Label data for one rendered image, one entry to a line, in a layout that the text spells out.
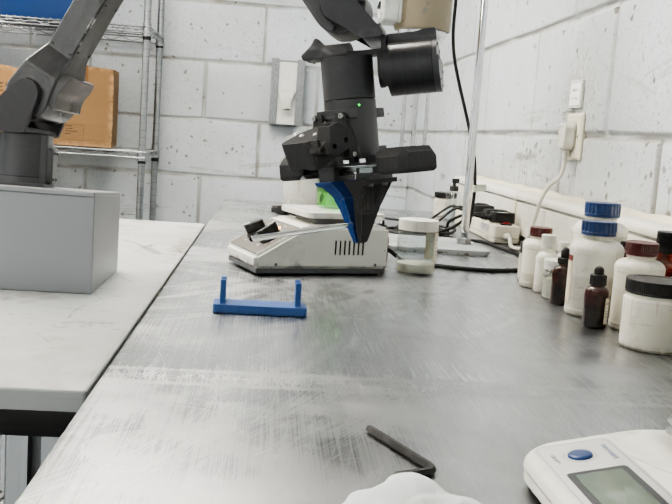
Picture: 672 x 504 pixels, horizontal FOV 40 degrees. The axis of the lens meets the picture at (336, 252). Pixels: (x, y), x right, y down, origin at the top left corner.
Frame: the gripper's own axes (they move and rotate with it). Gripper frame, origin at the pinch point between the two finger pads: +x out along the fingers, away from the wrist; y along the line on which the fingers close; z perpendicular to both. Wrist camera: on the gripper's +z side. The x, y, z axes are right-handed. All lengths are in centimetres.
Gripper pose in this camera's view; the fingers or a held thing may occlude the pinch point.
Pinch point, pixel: (358, 211)
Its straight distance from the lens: 101.5
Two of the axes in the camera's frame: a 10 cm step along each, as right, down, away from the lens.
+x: 0.8, 9.9, 0.9
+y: 7.3, 0.1, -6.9
